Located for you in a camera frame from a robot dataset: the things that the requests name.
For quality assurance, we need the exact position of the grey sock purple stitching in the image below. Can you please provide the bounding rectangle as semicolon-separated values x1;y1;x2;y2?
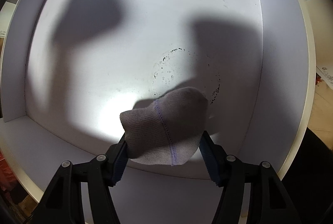
120;87;208;166

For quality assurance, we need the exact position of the white drawer box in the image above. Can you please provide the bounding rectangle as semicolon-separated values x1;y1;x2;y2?
1;0;316;223

